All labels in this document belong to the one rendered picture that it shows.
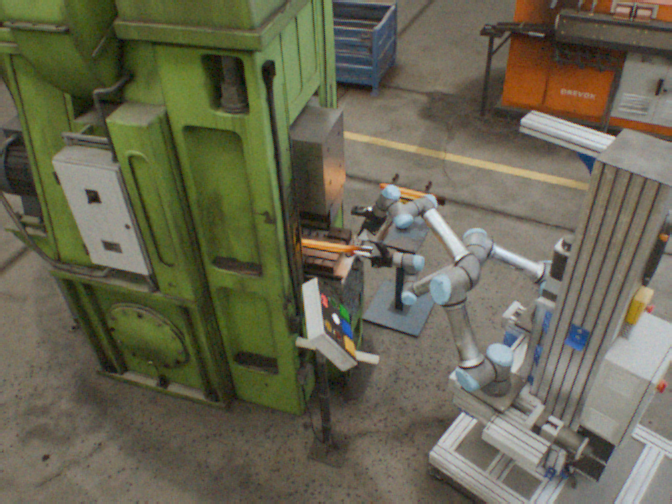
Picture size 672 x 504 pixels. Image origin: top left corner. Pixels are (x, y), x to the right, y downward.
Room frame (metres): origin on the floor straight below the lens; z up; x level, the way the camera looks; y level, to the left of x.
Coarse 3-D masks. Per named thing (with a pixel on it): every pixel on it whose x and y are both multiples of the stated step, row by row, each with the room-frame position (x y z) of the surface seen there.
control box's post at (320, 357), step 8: (320, 352) 1.89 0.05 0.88; (320, 360) 1.89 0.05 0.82; (320, 368) 1.89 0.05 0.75; (320, 376) 1.89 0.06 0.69; (320, 384) 1.90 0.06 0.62; (328, 400) 1.90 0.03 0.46; (328, 408) 1.90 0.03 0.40; (328, 416) 1.89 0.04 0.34; (328, 424) 1.89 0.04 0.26; (328, 432) 1.89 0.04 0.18; (328, 440) 1.89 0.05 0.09
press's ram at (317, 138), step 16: (304, 112) 2.59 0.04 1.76; (320, 112) 2.58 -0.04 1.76; (336, 112) 2.57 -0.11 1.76; (304, 128) 2.45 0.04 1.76; (320, 128) 2.44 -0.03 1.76; (336, 128) 2.50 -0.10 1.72; (304, 144) 2.35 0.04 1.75; (320, 144) 2.32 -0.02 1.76; (336, 144) 2.49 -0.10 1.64; (304, 160) 2.35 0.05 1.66; (320, 160) 2.32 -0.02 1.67; (336, 160) 2.48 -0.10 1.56; (304, 176) 2.35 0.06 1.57; (320, 176) 2.32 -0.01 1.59; (336, 176) 2.47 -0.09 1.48; (304, 192) 2.35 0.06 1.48; (320, 192) 2.32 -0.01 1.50; (336, 192) 2.45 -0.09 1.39; (304, 208) 2.36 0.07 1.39; (320, 208) 2.33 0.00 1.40
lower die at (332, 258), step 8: (312, 240) 2.57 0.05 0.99; (320, 240) 2.57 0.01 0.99; (328, 240) 2.56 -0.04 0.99; (336, 240) 2.56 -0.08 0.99; (304, 248) 2.52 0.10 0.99; (312, 248) 2.51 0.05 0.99; (320, 248) 2.49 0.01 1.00; (304, 256) 2.46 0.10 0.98; (312, 256) 2.45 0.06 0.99; (320, 256) 2.44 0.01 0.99; (328, 256) 2.44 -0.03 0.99; (336, 256) 2.43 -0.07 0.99; (304, 264) 2.42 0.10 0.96; (312, 264) 2.40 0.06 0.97; (320, 264) 2.39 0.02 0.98; (328, 264) 2.39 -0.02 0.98; (336, 264) 2.40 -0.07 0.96
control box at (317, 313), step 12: (312, 288) 2.01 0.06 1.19; (324, 288) 2.05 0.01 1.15; (312, 300) 1.94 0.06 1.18; (324, 300) 1.95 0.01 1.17; (336, 300) 2.06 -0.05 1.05; (312, 312) 1.87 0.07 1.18; (324, 312) 1.87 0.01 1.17; (336, 312) 1.96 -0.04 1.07; (312, 324) 1.81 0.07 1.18; (324, 324) 1.79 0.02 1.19; (336, 324) 1.87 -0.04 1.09; (312, 336) 1.74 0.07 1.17; (324, 336) 1.73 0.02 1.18; (336, 336) 1.79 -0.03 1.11; (348, 336) 1.87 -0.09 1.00; (324, 348) 1.73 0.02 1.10; (336, 348) 1.74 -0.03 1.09; (336, 360) 1.74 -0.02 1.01; (348, 360) 1.74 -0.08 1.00
